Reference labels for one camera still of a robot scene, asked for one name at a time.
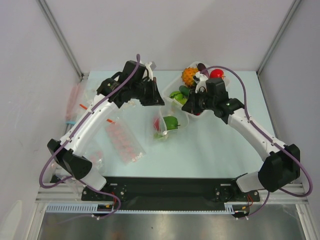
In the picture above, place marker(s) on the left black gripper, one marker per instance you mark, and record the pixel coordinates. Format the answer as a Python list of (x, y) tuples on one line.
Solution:
[(155, 98)]

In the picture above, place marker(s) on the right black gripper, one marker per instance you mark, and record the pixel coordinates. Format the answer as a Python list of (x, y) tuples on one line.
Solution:
[(194, 104)]

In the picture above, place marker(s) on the clear white-dotted zip bag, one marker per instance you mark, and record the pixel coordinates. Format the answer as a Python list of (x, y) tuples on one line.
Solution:
[(167, 110)]

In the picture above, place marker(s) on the green toy bell pepper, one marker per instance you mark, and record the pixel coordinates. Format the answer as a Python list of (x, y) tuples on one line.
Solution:
[(171, 123)]

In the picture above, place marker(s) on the red toy tomato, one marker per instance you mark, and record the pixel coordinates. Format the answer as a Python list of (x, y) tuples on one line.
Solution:
[(157, 124)]

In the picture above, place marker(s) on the green toy grape bunch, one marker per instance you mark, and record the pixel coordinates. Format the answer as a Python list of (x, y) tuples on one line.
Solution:
[(160, 136)]

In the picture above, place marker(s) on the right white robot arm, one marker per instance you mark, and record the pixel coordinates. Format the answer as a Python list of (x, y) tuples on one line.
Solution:
[(280, 161)]

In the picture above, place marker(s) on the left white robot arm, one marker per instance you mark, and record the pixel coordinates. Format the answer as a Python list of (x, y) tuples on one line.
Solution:
[(68, 152)]

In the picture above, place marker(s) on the clear bag red dots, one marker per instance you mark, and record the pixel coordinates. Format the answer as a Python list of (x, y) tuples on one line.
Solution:
[(124, 142)]

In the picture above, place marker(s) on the clear bag pink dots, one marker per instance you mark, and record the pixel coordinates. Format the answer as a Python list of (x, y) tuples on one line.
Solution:
[(97, 159)]

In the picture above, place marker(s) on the dark green toy cucumber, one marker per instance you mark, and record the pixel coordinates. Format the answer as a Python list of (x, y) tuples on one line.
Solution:
[(184, 90)]

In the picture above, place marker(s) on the white perforated plastic basket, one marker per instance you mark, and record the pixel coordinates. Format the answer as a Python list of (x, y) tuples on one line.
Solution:
[(173, 87)]

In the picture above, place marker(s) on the orange toy pineapple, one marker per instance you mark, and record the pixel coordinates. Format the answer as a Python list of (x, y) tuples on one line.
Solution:
[(187, 76)]

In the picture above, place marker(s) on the purple toy eggplant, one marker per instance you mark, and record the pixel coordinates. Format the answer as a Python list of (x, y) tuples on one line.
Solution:
[(201, 67)]

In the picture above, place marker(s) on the red toy apple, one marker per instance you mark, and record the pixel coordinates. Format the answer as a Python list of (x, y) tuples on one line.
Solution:
[(217, 73)]

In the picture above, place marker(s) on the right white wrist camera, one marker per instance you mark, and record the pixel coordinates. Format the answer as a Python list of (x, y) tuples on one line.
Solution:
[(200, 80)]

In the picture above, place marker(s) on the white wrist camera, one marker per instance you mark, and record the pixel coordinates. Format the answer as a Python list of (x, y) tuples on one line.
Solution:
[(149, 69), (200, 80)]

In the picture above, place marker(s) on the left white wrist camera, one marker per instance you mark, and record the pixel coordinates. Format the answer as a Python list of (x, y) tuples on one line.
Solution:
[(149, 69)]

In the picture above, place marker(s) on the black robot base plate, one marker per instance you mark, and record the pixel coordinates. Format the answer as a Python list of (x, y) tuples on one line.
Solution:
[(171, 194)]

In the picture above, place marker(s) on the white slotted cable duct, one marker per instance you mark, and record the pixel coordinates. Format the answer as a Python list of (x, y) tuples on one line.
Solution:
[(97, 208)]

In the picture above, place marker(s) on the left aluminium frame post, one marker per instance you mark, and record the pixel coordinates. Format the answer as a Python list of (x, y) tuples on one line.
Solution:
[(54, 25)]

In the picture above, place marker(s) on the aluminium frame post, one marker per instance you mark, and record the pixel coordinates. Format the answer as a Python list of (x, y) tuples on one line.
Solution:
[(289, 16), (54, 25)]

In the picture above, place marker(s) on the right aluminium frame post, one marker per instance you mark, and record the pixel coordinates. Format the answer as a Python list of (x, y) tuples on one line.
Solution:
[(289, 16)]

